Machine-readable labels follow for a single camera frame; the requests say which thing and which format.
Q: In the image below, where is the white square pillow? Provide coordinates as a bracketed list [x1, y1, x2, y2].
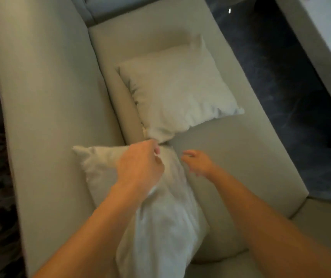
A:
[116, 34, 245, 143]

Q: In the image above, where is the grey sofa cushion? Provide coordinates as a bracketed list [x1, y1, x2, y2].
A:
[69, 0, 169, 27]

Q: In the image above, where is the person's right hand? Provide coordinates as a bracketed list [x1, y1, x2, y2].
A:
[180, 149, 222, 179]

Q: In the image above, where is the person's left forearm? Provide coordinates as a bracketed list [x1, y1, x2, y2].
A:
[34, 181, 147, 278]

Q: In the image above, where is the person's right forearm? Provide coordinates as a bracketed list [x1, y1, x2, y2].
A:
[210, 167, 331, 278]

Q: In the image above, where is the person's left hand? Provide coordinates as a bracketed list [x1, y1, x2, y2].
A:
[116, 139, 165, 198]

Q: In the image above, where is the beige fabric sofa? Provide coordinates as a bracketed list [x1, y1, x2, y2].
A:
[0, 0, 331, 278]

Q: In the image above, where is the white low table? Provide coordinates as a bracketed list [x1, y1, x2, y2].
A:
[273, 0, 331, 131]

